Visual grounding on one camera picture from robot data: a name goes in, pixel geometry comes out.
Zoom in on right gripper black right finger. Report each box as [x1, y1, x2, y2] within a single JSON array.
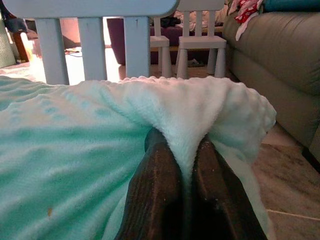
[[191, 134, 269, 240]]

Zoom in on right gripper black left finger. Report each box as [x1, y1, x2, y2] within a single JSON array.
[[114, 127, 185, 240]]

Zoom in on mint dotted pillow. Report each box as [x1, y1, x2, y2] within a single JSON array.
[[0, 74, 277, 240]]

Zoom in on grey-green leather sofa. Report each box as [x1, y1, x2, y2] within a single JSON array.
[[222, 11, 320, 173]]

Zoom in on white children's chair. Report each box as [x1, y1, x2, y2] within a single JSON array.
[[175, 0, 228, 80], [149, 16, 173, 79]]

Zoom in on red and white clothing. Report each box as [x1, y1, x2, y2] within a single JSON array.
[[225, 0, 266, 42]]

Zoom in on teal fabric item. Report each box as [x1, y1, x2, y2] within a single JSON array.
[[261, 0, 320, 13]]

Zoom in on green woven basket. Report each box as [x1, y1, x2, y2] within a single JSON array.
[[0, 11, 17, 69]]

